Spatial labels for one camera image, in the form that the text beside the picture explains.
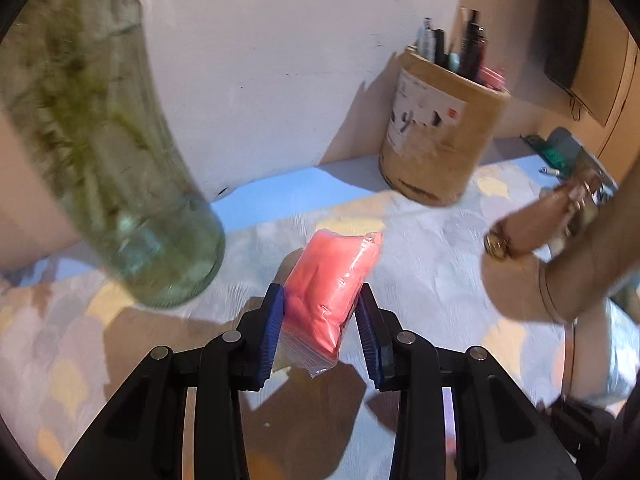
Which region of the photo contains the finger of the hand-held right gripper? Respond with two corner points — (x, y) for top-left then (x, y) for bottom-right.
(542, 395), (633, 476)

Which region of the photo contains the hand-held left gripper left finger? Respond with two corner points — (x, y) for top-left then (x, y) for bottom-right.
(55, 282), (286, 480)

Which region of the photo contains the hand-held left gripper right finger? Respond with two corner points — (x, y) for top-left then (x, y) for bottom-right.
(354, 282), (583, 480)

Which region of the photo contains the pink packet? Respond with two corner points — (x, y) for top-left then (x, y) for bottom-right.
(277, 229), (386, 380)

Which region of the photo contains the leaf-patterned tablecloth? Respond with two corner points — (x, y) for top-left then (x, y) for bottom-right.
(0, 160), (640, 480)

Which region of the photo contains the glass vase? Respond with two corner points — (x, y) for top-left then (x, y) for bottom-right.
(0, 0), (226, 308)

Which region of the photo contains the beige pen holder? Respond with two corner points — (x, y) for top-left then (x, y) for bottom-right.
(378, 47), (513, 207)

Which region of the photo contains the green packet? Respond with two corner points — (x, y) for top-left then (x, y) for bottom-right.
(520, 127), (576, 171)

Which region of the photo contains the bunch of pens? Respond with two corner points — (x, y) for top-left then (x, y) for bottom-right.
(412, 7), (507, 93)

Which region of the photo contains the black wall television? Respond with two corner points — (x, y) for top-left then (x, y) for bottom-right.
(542, 0), (593, 93)

